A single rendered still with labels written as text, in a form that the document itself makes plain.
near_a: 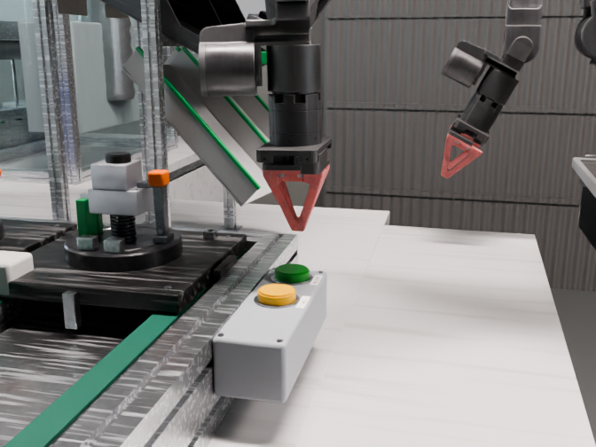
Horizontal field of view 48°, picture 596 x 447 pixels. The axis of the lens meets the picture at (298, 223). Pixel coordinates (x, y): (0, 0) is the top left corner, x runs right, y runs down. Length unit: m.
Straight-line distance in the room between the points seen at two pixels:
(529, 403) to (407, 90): 2.89
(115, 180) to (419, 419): 0.43
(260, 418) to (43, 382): 0.21
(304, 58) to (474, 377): 0.40
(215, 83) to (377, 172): 2.94
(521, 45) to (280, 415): 0.77
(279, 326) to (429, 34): 2.97
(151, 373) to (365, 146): 3.09
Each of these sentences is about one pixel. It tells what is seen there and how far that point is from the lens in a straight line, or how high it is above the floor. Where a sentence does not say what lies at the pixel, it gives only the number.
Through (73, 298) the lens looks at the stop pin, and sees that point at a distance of 0.75.
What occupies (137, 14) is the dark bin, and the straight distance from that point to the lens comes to 1.06.
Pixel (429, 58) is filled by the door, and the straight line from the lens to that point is 3.54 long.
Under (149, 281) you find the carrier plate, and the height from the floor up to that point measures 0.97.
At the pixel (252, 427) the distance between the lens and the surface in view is 0.69.
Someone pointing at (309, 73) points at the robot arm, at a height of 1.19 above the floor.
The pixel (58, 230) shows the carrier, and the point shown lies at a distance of 1.00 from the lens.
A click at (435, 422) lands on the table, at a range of 0.71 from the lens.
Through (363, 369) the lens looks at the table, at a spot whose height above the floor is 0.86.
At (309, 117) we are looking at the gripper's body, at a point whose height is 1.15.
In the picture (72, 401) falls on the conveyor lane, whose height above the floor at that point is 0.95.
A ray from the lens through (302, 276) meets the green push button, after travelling 0.76.
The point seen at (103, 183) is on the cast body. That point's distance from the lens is 0.82.
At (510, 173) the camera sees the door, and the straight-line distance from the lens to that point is 3.59.
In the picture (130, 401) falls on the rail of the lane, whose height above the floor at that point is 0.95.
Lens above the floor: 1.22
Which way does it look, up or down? 15 degrees down
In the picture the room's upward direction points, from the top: straight up
